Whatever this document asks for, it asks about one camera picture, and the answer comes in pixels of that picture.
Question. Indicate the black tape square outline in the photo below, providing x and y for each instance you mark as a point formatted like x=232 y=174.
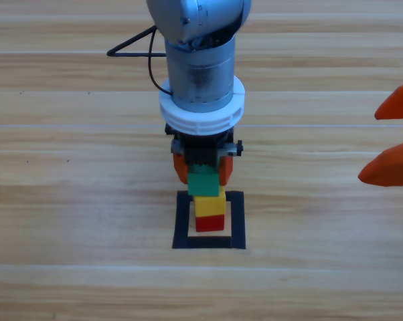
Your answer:
x=238 y=220

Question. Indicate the green wooden cube block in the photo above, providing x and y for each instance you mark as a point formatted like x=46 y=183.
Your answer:
x=203 y=185

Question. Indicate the red wooden cube block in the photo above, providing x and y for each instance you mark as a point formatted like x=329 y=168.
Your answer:
x=210 y=223

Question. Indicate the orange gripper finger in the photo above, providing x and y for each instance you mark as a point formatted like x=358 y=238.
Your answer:
x=389 y=168
x=180 y=168
x=226 y=170
x=399 y=105

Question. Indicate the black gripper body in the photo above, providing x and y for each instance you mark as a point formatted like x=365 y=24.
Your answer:
x=201 y=147

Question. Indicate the yellow wooden cube block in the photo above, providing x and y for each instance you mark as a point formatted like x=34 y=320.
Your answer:
x=208 y=205

